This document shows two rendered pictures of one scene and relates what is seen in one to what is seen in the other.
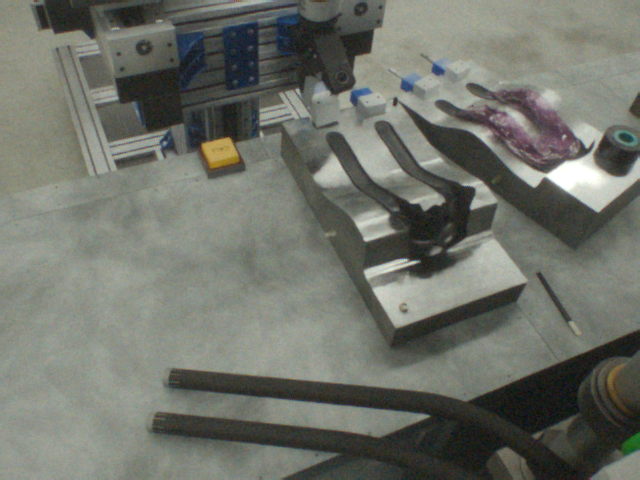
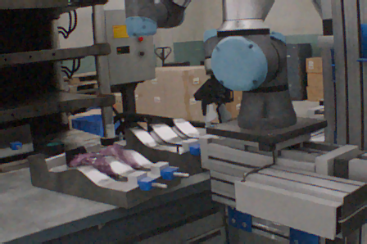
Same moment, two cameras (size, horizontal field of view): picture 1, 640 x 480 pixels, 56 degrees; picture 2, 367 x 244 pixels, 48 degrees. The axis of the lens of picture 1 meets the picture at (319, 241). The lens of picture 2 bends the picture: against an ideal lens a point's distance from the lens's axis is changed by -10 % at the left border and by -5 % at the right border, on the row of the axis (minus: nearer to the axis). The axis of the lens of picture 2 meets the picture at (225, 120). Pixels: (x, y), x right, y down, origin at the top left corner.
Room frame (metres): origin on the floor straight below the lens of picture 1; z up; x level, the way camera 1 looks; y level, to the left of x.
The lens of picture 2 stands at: (2.51, -0.28, 1.25)
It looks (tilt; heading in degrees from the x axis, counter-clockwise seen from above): 10 degrees down; 167
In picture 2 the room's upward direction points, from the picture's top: 4 degrees counter-clockwise
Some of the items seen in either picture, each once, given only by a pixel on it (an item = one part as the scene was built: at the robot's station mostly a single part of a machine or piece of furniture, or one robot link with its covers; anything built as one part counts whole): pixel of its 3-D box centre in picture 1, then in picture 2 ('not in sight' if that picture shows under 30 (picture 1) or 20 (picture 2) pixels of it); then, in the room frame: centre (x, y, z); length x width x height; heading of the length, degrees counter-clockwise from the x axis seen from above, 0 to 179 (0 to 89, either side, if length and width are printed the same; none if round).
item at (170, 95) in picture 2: not in sight; (171, 101); (-3.52, 0.34, 0.47); 1.22 x 0.80 x 0.94; 37
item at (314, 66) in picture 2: not in sight; (328, 79); (-5.00, 3.48, 0.42); 0.86 x 0.33 x 0.83; 33
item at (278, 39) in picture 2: not in sight; (262, 57); (1.48, 0.05, 1.20); 0.13 x 0.12 x 0.14; 145
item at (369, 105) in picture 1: (361, 96); (199, 150); (1.07, -0.05, 0.89); 0.13 x 0.05 x 0.05; 28
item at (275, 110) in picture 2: not in sight; (265, 103); (1.47, 0.06, 1.09); 0.15 x 0.15 x 0.10
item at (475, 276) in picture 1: (394, 198); (169, 142); (0.80, -0.13, 0.87); 0.50 x 0.26 x 0.14; 28
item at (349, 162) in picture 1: (399, 172); (168, 131); (0.82, -0.13, 0.92); 0.35 x 0.16 x 0.09; 28
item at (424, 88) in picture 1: (410, 82); (171, 173); (1.19, -0.17, 0.86); 0.13 x 0.05 x 0.05; 46
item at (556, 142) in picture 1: (523, 118); (100, 157); (1.05, -0.40, 0.90); 0.26 x 0.18 x 0.08; 46
